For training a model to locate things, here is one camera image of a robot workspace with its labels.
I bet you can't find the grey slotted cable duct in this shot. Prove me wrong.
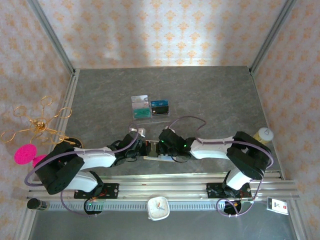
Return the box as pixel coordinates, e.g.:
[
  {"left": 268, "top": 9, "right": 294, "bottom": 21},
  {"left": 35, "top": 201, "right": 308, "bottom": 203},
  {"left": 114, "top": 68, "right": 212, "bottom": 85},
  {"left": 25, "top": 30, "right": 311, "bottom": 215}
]
[{"left": 47, "top": 201, "right": 251, "bottom": 212}]

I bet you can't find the aluminium frame side rail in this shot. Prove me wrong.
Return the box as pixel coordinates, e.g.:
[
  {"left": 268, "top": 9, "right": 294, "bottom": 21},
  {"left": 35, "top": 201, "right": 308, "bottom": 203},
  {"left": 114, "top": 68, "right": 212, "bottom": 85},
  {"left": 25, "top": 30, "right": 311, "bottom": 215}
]
[
  {"left": 14, "top": 69, "right": 81, "bottom": 240},
  {"left": 249, "top": 67, "right": 310, "bottom": 240}
]

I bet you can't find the gold wire ornament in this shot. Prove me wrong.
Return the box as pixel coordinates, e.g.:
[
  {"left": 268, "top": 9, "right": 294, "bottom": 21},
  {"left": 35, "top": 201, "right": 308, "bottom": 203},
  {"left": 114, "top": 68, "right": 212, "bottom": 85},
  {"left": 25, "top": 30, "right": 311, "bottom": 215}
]
[{"left": 0, "top": 95, "right": 73, "bottom": 146}]

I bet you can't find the white square alarm clock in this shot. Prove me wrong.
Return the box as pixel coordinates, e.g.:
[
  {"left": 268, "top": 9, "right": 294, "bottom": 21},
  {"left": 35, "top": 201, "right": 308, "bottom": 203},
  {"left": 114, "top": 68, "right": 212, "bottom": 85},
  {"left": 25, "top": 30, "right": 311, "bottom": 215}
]
[{"left": 146, "top": 196, "right": 171, "bottom": 222}]

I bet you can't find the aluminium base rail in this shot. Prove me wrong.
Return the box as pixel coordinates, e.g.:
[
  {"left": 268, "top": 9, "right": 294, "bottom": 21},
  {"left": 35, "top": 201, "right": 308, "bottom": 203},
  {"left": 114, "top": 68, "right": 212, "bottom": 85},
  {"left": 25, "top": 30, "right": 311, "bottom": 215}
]
[{"left": 27, "top": 171, "right": 300, "bottom": 201}]

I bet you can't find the teal VIP card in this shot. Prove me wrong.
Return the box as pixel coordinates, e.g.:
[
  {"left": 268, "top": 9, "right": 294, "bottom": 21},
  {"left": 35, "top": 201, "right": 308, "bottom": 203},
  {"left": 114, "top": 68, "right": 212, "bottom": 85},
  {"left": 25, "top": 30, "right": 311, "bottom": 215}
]
[{"left": 132, "top": 107, "right": 152, "bottom": 120}]

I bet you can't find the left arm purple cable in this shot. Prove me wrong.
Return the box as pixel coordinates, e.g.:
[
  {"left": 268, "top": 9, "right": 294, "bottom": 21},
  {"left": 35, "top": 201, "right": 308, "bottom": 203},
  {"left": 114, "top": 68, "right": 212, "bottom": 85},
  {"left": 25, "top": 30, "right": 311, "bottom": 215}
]
[{"left": 24, "top": 122, "right": 141, "bottom": 218}]

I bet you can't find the beige leather card holder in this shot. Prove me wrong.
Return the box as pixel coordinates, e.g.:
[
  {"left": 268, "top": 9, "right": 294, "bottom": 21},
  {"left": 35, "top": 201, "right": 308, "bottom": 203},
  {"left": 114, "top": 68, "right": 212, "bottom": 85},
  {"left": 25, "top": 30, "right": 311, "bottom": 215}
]
[{"left": 143, "top": 139, "right": 176, "bottom": 162}]

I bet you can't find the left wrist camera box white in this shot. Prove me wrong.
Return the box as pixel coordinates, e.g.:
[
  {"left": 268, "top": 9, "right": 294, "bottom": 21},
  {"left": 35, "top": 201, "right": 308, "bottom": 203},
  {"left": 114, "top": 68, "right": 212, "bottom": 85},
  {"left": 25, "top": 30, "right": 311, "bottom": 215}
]
[{"left": 129, "top": 126, "right": 147, "bottom": 138}]

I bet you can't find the silver VIP card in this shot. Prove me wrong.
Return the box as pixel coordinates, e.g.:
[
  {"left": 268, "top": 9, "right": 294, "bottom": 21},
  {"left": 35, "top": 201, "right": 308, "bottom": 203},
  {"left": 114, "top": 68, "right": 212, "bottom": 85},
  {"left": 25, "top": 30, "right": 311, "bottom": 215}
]
[{"left": 131, "top": 94, "right": 149, "bottom": 103}]

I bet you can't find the white VIP card red print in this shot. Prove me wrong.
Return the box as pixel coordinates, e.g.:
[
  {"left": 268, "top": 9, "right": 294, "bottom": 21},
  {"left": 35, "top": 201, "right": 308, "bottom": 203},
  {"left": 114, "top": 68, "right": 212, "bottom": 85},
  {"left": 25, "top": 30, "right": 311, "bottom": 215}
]
[{"left": 131, "top": 101, "right": 151, "bottom": 110}]

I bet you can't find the blue VIP card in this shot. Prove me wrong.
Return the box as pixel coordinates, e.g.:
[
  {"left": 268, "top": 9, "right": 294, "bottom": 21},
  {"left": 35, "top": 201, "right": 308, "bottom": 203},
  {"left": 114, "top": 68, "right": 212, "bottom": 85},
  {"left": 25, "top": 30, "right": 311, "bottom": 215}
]
[{"left": 150, "top": 99, "right": 169, "bottom": 108}]

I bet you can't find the aluminium frame post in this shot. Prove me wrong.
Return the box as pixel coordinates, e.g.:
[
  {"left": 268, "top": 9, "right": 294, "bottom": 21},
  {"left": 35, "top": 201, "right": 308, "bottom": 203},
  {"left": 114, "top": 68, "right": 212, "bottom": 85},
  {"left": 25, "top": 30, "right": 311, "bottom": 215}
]
[
  {"left": 27, "top": 0, "right": 77, "bottom": 76},
  {"left": 249, "top": 0, "right": 300, "bottom": 75}
]

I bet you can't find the clear acrylic card stand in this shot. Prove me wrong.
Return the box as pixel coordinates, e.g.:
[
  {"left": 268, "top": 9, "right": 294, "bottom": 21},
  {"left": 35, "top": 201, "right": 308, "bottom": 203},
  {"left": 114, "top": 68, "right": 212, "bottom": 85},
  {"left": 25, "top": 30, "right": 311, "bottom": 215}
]
[{"left": 130, "top": 94, "right": 171, "bottom": 126}]

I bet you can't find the black card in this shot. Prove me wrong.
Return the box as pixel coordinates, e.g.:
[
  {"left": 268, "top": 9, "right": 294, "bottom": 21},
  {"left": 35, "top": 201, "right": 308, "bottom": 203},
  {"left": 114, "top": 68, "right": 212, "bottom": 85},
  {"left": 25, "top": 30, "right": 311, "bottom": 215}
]
[{"left": 151, "top": 105, "right": 170, "bottom": 117}]

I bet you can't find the pink round fuzzy pad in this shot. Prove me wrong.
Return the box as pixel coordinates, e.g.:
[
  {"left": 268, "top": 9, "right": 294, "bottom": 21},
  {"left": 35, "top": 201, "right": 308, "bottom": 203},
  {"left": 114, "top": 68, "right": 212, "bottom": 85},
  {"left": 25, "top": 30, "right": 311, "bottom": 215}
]
[
  {"left": 14, "top": 143, "right": 38, "bottom": 165},
  {"left": 33, "top": 154, "right": 48, "bottom": 169}
]

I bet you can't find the yellow white round jar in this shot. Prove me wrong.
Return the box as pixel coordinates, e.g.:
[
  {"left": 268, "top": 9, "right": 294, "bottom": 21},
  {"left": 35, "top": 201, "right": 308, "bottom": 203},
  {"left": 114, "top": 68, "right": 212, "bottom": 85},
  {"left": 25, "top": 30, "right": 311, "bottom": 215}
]
[{"left": 252, "top": 126, "right": 275, "bottom": 145}]

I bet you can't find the black cylinder bottle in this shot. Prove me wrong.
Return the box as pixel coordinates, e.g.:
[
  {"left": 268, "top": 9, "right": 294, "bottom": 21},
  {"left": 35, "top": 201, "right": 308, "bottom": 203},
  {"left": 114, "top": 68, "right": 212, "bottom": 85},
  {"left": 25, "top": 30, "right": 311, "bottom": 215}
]
[{"left": 26, "top": 197, "right": 49, "bottom": 212}]

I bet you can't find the white tag with red mark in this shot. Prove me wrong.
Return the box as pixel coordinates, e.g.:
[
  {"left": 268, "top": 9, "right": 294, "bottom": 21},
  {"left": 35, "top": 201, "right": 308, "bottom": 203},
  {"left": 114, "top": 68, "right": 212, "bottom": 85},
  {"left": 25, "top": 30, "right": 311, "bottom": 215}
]
[{"left": 266, "top": 196, "right": 290, "bottom": 215}]

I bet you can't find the black round table grommet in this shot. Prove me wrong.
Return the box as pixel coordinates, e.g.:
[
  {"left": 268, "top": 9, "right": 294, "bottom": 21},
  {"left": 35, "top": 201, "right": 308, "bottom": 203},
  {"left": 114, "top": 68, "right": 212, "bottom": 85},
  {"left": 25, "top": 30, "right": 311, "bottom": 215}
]
[
  {"left": 83, "top": 199, "right": 103, "bottom": 216},
  {"left": 223, "top": 201, "right": 242, "bottom": 217}
]

